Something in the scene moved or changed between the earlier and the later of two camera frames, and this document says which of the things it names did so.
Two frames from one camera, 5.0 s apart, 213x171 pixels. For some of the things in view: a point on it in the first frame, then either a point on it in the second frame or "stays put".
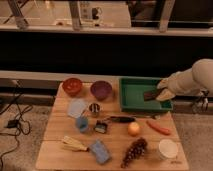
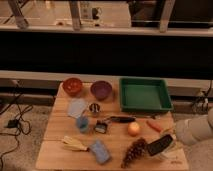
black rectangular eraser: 151,95 → 159,144
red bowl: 72,86 stays put
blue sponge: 101,153 stays put
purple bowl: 101,89 stays put
